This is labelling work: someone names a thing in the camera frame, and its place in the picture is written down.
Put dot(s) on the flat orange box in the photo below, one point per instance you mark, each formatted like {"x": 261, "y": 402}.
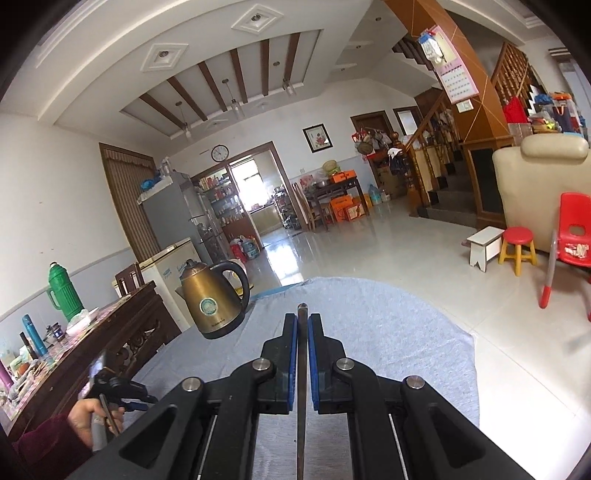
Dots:
{"x": 343, "y": 177}

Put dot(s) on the person's left forearm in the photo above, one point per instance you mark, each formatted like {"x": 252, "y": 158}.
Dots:
{"x": 46, "y": 447}

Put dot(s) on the dark chopstick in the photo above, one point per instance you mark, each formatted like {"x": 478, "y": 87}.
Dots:
{"x": 302, "y": 438}

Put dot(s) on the red paper bag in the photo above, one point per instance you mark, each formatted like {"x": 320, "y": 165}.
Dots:
{"x": 515, "y": 110}

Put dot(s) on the small glass jar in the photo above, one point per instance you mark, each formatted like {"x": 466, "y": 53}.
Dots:
{"x": 54, "y": 334}

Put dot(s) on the framed wall picture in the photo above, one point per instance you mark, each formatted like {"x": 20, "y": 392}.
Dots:
{"x": 317, "y": 138}

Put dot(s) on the wooden dining table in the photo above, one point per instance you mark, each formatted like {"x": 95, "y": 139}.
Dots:
{"x": 337, "y": 189}

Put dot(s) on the red yellow round stool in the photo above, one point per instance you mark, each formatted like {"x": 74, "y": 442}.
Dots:
{"x": 517, "y": 237}

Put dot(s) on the glass pendant lamp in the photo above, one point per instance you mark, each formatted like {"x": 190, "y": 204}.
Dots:
{"x": 288, "y": 85}
{"x": 185, "y": 129}
{"x": 236, "y": 104}

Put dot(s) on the wooden staircase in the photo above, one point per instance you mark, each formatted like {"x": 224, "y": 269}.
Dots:
{"x": 443, "y": 184}

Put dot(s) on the dark wooden chair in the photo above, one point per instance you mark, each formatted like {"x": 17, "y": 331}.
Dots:
{"x": 129, "y": 279}

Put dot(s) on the small white stool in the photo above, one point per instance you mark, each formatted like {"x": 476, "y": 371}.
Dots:
{"x": 485, "y": 237}

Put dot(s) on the teal bottle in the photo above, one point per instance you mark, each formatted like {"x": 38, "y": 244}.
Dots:
{"x": 33, "y": 334}

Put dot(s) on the cardboard box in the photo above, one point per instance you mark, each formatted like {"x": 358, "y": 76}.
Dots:
{"x": 391, "y": 182}

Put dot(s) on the grey table cloth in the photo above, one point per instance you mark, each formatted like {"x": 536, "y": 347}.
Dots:
{"x": 392, "y": 346}

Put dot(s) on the white wall switch panel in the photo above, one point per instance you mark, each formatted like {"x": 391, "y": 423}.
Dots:
{"x": 465, "y": 106}

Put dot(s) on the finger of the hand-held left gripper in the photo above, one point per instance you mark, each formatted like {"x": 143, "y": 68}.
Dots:
{"x": 136, "y": 406}
{"x": 145, "y": 396}

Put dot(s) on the white bowl with plastic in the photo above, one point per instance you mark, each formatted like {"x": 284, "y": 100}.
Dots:
{"x": 82, "y": 322}

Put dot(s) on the grey refrigerator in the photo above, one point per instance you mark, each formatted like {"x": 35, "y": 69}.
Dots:
{"x": 171, "y": 217}

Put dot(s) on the brown door with glass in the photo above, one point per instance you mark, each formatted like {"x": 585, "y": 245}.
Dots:
{"x": 407, "y": 121}

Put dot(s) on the tall orange box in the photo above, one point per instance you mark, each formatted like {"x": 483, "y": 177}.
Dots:
{"x": 341, "y": 207}

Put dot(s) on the large plastic bottle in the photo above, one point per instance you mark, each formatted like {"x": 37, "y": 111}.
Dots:
{"x": 249, "y": 249}

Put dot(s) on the pink wall calendar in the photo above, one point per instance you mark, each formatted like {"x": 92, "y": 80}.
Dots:
{"x": 455, "y": 74}

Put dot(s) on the brown wooden door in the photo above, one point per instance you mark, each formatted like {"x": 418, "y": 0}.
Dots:
{"x": 369, "y": 121}

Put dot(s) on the brown window blind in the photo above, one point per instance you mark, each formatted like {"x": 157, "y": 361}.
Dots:
{"x": 129, "y": 198}

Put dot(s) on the round wall clock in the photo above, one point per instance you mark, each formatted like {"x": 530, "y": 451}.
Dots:
{"x": 219, "y": 153}

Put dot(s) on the beige leather sofa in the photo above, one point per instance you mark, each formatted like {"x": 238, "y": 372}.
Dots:
{"x": 531, "y": 194}

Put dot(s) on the green thermos jug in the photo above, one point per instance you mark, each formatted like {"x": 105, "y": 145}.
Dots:
{"x": 65, "y": 290}

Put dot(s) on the carved dark wooden sideboard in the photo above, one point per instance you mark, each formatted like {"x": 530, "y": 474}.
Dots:
{"x": 92, "y": 364}

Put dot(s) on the wooden door frame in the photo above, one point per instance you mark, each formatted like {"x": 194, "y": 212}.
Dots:
{"x": 277, "y": 184}

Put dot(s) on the clear water jug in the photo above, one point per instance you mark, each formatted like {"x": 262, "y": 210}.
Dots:
{"x": 375, "y": 194}

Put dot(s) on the golden electric kettle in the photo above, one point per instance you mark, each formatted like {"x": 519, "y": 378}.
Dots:
{"x": 207, "y": 300}

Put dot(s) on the blue plastic bags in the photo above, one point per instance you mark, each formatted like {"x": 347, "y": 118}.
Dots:
{"x": 150, "y": 184}

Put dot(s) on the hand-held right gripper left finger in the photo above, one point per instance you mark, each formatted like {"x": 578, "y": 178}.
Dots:
{"x": 292, "y": 364}

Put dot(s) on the kitchen shelf with bottles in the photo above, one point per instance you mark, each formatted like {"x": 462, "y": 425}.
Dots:
{"x": 219, "y": 203}

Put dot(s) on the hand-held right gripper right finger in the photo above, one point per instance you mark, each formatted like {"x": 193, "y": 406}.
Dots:
{"x": 315, "y": 364}

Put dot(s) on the white chest freezer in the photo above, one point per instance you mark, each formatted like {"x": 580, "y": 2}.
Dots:
{"x": 171, "y": 267}

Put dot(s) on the person's left hand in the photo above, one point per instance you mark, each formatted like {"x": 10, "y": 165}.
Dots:
{"x": 81, "y": 422}

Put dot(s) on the red plastic child chair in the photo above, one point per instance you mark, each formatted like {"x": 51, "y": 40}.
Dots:
{"x": 575, "y": 230}

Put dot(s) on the black bottle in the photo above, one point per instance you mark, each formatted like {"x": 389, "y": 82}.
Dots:
{"x": 27, "y": 348}

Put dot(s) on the orange box with picture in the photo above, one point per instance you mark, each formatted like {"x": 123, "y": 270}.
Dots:
{"x": 358, "y": 212}

